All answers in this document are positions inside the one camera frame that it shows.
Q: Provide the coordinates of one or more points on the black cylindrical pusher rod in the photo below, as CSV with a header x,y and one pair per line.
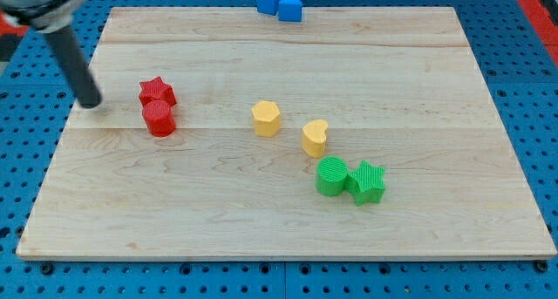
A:
x,y
66,50

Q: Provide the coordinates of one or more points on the wooden board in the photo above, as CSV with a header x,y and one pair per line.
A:
x,y
399,87

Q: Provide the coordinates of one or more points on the yellow hexagon block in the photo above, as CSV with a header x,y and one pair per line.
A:
x,y
266,118

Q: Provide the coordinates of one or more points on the red star block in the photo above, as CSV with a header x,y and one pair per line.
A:
x,y
156,89

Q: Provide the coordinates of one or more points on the red cylinder block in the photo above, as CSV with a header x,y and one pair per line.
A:
x,y
159,118

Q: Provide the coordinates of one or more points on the blue triangular block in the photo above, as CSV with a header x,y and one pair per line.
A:
x,y
290,10

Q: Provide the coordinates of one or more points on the yellow heart block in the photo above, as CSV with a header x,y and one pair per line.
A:
x,y
314,138

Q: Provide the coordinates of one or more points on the green cylinder block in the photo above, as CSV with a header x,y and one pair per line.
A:
x,y
331,174

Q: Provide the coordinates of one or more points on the green star block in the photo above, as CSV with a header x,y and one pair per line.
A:
x,y
366,183

